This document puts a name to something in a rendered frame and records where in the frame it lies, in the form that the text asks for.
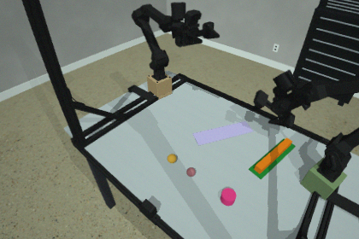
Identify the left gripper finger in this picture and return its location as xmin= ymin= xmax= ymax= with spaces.
xmin=207 ymin=24 xmax=220 ymax=39
xmin=182 ymin=30 xmax=203 ymax=46

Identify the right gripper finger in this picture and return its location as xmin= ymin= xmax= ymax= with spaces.
xmin=268 ymin=116 xmax=285 ymax=127
xmin=251 ymin=104 xmax=261 ymax=111

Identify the orange bar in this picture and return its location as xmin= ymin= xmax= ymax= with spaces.
xmin=254 ymin=138 xmax=292 ymax=174

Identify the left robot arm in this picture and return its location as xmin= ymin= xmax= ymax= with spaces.
xmin=132 ymin=3 xmax=202 ymax=81

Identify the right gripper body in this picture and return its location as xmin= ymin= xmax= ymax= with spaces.
xmin=254 ymin=90 xmax=295 ymax=128

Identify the dark green rectangle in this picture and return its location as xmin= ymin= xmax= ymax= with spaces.
xmin=249 ymin=139 xmax=296 ymax=179

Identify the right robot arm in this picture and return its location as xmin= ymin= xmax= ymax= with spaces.
xmin=273 ymin=70 xmax=359 ymax=183

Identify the yellow ball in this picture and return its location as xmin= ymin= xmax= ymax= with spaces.
xmin=168 ymin=154 xmax=177 ymax=163

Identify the pink cylinder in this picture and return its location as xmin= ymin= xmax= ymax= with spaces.
xmin=221 ymin=188 xmax=236 ymax=206

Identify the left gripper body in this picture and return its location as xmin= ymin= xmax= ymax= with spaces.
xmin=175 ymin=21 xmax=214 ymax=47

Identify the lavender flat rectangle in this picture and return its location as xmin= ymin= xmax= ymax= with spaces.
xmin=192 ymin=121 xmax=253 ymax=146

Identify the dark red ball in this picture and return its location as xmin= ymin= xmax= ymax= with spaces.
xmin=186 ymin=167 xmax=196 ymax=177

